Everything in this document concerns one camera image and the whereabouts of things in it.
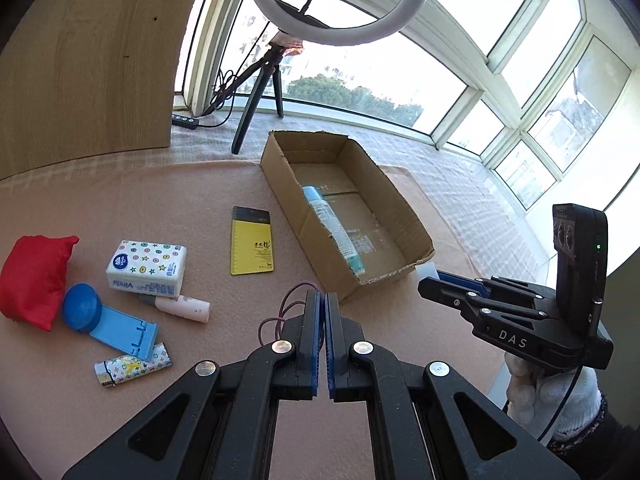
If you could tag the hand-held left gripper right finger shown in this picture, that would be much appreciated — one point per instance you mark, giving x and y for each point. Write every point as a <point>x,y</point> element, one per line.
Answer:
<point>331,350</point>

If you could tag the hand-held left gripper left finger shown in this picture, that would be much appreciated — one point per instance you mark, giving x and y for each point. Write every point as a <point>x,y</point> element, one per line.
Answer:
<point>312,345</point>

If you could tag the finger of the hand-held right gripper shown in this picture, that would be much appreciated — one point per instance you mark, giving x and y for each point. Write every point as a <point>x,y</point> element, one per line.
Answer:
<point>445,291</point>
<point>462,280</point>

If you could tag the small white bottle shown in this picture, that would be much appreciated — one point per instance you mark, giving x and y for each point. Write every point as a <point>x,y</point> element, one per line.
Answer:
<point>425,272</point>

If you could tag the cardboard box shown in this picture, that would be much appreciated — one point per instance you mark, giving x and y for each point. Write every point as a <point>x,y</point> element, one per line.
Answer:
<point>300,225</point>

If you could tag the small pale pink tube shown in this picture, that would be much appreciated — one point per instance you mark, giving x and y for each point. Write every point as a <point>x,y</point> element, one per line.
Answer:
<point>187,307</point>

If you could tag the patterned lighter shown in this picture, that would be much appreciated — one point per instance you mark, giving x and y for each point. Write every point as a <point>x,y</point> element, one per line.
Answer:
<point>132,366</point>

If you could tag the white patterned tissue pack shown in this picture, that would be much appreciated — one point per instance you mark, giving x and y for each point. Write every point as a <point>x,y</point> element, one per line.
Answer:
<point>145,265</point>

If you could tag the blue phone stand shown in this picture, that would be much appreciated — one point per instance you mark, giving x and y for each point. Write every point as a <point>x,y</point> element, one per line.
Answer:
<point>115,327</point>

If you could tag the red cloth pouch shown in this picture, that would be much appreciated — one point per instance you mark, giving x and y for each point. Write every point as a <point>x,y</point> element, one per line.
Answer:
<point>35,280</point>

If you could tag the person's right forearm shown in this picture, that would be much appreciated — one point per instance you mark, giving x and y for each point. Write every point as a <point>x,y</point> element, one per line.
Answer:
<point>600,440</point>

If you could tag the person's right hand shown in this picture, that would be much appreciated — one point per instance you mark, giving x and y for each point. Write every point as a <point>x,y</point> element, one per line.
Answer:
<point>555,400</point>

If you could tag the white quilted cloth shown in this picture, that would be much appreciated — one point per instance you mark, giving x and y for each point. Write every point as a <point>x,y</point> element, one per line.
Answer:
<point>450,175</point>

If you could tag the yellow and black notepad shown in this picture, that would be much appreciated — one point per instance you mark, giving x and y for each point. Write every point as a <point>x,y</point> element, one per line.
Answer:
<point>251,247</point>

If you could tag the white bottle with blue cap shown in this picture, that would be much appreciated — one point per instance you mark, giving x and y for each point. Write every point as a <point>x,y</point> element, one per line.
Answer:
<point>330,220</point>

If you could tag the black tripod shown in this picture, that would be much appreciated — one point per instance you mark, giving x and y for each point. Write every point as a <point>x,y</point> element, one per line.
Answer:
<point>257,95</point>

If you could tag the black power strip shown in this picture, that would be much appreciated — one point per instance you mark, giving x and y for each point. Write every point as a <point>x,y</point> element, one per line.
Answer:
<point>185,121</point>

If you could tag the light wooden board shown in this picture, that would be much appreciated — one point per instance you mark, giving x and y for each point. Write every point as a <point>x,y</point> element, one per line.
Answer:
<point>90,60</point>

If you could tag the white window frame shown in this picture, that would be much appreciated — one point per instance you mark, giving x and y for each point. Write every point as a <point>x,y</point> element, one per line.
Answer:
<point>480,75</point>

